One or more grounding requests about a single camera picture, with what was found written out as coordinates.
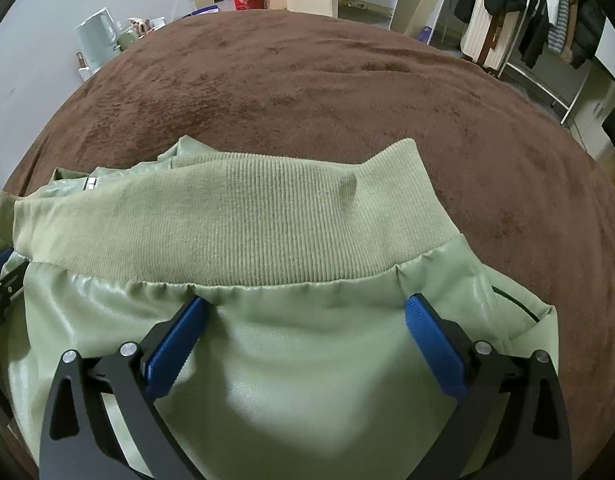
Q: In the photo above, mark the brown blanket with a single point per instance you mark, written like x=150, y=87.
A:
x=312, y=85

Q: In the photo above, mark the standing mirror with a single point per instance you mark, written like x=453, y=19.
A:
x=417, y=5

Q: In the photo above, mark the white drawer cabinet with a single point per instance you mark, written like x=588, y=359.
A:
x=595, y=115

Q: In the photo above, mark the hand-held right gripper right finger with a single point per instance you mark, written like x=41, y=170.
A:
x=432, y=345

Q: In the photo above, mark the white clothes rack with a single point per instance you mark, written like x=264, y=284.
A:
x=537, y=86

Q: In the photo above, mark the beige hanging coat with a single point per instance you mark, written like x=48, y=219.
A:
x=570, y=40

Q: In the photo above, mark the striped hanging shirt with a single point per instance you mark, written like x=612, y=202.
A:
x=559, y=22

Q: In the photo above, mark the black hanging puffer jacket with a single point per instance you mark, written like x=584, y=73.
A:
x=590, y=25

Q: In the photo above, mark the green mug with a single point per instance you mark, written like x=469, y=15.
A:
x=125, y=40

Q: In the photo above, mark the green jacket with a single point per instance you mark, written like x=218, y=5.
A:
x=267, y=220

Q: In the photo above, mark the cream suitcase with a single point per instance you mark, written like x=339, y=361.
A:
x=480, y=35

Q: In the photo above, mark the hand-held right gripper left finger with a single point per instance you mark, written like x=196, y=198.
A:
x=175, y=350

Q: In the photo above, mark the black hanging garment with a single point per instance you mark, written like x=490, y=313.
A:
x=537, y=35

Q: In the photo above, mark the beige plush toy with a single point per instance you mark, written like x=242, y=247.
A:
x=139, y=25

